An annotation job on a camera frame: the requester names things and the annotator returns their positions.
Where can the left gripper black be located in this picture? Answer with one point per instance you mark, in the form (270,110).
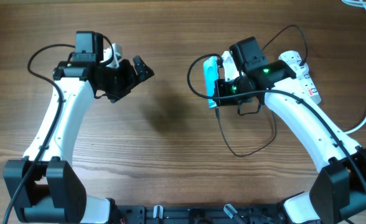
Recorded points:
(131,79)

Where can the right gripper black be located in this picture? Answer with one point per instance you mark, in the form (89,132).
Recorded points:
(220,84)

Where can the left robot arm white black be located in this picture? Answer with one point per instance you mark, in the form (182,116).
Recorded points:
(42,184)

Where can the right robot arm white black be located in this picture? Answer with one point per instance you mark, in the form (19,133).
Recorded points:
(284,86)

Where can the white power strip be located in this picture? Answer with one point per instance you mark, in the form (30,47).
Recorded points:
(293,59)

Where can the black mounting rail base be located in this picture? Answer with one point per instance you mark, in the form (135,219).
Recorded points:
(158,214)

